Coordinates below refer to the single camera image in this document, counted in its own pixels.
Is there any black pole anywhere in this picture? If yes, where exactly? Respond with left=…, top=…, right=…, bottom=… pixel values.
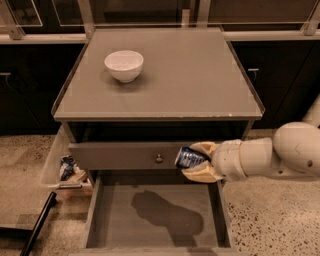
left=0, top=191, right=58, bottom=256

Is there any blue snack bag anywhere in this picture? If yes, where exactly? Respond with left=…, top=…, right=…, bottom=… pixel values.
left=59, top=156, right=75, bottom=181

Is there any metal shelf rail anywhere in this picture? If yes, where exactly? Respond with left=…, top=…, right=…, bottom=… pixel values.
left=1, top=0, right=320, bottom=44

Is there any clear plastic bin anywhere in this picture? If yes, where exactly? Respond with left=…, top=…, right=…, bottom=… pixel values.
left=41, top=127, right=92, bottom=198

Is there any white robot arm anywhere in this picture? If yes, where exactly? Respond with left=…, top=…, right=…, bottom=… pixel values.
left=175, top=96, right=320, bottom=183

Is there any grey drawer cabinet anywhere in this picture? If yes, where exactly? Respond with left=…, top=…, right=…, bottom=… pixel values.
left=50, top=27, right=266, bottom=188

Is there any blue pepsi can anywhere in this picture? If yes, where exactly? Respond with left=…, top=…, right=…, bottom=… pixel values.
left=175, top=147, right=210, bottom=169

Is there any round metal drawer knob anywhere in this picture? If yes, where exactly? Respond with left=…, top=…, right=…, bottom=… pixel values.
left=155, top=154, right=164, bottom=164

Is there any dark cabinet handle left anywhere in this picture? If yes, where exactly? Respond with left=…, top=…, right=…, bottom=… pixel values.
left=0, top=72, right=11, bottom=77

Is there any open grey middle drawer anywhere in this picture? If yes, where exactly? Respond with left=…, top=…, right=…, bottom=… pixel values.
left=69, top=171, right=247, bottom=256

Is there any grey top drawer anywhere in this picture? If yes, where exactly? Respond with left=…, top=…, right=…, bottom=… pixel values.
left=69, top=142, right=191, bottom=170

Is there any white ceramic bowl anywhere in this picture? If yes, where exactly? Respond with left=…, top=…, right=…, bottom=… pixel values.
left=104, top=50, right=144, bottom=83

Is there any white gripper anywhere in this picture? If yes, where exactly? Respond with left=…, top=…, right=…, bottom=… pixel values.
left=182, top=139, right=246, bottom=183

